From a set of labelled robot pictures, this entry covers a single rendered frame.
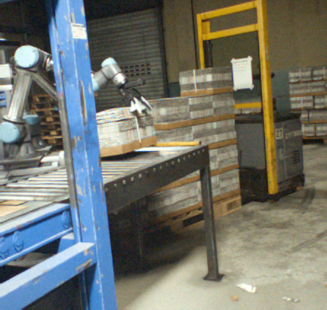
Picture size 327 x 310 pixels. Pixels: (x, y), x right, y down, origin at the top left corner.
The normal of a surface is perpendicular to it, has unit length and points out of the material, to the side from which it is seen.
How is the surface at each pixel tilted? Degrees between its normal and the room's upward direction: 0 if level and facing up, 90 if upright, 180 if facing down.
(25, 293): 90
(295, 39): 90
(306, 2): 90
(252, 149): 90
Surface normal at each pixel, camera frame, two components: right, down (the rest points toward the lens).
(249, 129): -0.69, 0.15
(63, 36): -0.45, 0.15
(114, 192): 0.89, -0.02
